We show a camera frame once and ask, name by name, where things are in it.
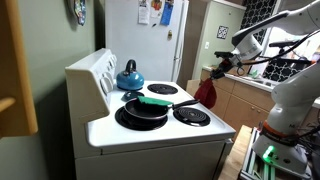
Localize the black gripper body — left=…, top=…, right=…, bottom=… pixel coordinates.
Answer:
left=219, top=56, right=242, bottom=73

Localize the red cloth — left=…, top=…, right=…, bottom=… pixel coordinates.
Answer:
left=194, top=78, right=218, bottom=110

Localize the white oven door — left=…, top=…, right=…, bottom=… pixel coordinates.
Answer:
left=213, top=138, right=235, bottom=180

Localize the small green object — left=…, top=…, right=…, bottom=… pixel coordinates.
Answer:
left=248, top=69, right=262, bottom=80

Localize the brown cardboard piece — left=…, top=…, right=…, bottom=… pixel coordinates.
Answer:
left=185, top=78, right=202, bottom=94

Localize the wooden kitchen cabinet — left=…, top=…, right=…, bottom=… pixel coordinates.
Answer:
left=199, top=66, right=320, bottom=134

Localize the black white patterned panel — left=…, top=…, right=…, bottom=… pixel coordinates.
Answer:
left=262, top=58, right=318, bottom=83

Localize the black white patterned curtain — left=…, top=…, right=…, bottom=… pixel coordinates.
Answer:
left=240, top=0, right=279, bottom=46

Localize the green sponge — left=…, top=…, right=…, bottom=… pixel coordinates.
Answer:
left=137, top=95, right=174, bottom=108

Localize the white refrigerator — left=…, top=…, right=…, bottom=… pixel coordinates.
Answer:
left=104, top=0, right=190, bottom=83

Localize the blue paper sheet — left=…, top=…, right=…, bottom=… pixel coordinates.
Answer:
left=160, top=0, right=175, bottom=27

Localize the black frying pan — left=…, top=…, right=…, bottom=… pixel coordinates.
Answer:
left=123, top=97, right=201, bottom=121

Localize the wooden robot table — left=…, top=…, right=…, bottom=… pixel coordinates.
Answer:
left=218, top=124, right=254, bottom=180

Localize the paper with orange picture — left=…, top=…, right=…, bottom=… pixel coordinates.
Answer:
left=150, top=0, right=164, bottom=18

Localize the dark blue spoon rest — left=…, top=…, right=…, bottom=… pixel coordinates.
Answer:
left=121, top=90, right=145, bottom=102

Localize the white electric stove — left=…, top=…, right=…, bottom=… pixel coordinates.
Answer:
left=64, top=48, right=237, bottom=180

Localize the white paper note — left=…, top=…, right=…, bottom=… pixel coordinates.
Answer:
left=138, top=0, right=151, bottom=25

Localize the patterned square wall tile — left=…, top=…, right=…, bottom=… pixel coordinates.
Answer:
left=216, top=25, right=230, bottom=40

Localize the black camera on stand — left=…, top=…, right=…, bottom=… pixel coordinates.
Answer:
left=268, top=39, right=301, bottom=57

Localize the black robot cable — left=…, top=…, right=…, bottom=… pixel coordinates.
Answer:
left=236, top=29, right=320, bottom=76

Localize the blue kettle with black handle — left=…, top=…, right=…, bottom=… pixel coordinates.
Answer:
left=115, top=59, right=146, bottom=92

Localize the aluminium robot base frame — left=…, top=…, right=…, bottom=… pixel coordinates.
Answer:
left=239, top=127, right=314, bottom=180

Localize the wooden wall shelf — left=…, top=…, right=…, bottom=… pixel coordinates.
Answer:
left=0, top=0, right=39, bottom=139

